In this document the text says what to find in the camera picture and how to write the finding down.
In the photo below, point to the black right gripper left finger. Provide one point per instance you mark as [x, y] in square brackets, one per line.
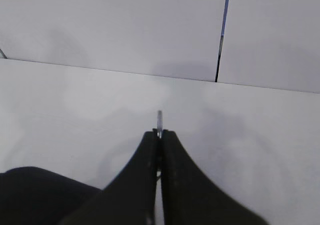
[130, 198]

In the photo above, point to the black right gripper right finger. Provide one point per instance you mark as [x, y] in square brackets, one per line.
[189, 197]

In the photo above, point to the navy blue insulated lunch bag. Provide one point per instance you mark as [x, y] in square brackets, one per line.
[34, 196]

